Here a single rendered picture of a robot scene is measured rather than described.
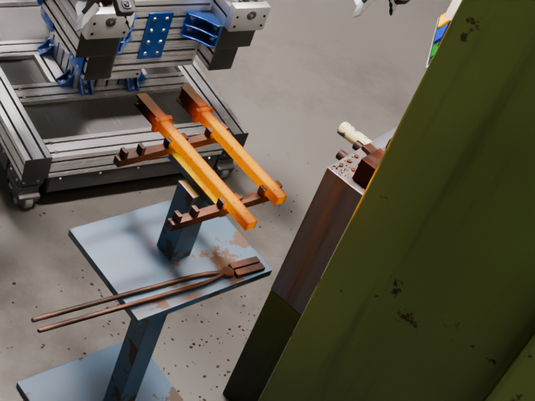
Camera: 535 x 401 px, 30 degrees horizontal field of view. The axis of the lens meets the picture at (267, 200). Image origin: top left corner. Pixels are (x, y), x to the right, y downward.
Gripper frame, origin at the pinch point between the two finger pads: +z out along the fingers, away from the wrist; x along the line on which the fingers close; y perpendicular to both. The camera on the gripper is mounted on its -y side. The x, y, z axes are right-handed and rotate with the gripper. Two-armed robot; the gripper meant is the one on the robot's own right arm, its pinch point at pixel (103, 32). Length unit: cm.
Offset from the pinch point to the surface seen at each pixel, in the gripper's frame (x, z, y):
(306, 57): -167, 93, 98
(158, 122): 2.8, -1.0, -36.5
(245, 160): -12, -1, -52
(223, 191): -2, -1, -60
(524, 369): -22, -17, -130
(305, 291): -38, 39, -64
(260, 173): -14, -1, -57
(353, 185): -38, 2, -63
